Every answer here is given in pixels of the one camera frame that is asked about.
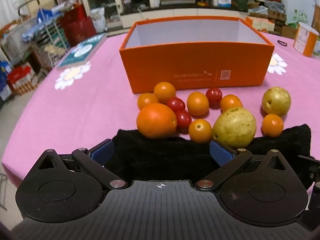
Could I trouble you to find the low white media console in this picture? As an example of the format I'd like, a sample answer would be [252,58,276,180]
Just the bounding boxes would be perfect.
[120,0,250,29]

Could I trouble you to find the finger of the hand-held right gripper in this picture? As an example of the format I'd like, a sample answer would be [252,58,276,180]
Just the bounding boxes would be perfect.
[297,154,320,214]

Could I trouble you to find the large orange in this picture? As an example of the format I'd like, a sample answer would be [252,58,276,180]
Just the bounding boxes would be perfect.
[136,102,178,140]

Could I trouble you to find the white plastic bag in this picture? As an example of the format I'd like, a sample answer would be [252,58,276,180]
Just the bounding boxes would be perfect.
[89,7,107,33]

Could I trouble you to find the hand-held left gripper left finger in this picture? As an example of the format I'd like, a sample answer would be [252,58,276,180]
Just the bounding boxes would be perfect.
[37,139,128,190]

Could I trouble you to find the large yellow-green guava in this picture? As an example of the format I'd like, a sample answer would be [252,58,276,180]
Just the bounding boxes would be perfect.
[212,107,257,149]

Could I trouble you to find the white glass-door cabinet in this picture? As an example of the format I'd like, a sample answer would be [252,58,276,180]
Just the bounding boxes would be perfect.
[81,0,123,29]

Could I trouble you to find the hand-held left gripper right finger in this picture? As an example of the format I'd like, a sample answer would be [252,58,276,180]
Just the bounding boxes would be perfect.
[196,140,288,192]

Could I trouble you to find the small orange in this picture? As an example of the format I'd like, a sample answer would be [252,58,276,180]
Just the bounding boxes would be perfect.
[153,82,176,104]
[137,93,159,110]
[220,94,243,112]
[188,119,213,143]
[261,114,284,138]
[187,91,209,116]

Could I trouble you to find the pink flowered tablecloth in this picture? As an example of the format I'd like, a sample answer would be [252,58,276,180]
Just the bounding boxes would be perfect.
[1,31,320,198]

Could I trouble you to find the red bag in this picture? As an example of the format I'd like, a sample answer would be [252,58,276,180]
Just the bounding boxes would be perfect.
[60,5,98,47]

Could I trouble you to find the teal book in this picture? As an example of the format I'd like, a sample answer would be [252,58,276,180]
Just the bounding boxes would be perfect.
[56,34,108,71]

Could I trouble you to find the white chest freezer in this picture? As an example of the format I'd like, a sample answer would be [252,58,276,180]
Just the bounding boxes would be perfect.
[277,0,318,28]

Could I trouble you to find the small yellow-green guava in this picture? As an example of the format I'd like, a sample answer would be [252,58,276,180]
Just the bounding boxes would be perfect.
[261,87,292,117]

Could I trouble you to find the orange cardboard box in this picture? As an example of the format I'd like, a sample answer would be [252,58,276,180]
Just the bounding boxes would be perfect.
[119,17,275,94]

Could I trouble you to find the metal wire cart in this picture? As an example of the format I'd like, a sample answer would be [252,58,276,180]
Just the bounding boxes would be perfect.
[0,0,69,65]

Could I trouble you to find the white and orange canister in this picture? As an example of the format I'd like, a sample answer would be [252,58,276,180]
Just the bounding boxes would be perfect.
[293,22,319,57]

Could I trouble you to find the red cherry tomato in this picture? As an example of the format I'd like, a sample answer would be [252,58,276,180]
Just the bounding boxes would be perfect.
[166,97,186,112]
[205,87,223,109]
[175,109,192,132]

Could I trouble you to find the red printed carton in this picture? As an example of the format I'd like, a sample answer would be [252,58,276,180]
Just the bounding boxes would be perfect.
[7,65,38,95]

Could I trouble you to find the dark green bag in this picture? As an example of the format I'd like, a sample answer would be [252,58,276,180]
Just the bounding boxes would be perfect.
[231,0,249,12]

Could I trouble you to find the black cloth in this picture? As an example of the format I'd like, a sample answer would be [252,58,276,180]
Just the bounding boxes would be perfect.
[104,124,312,180]

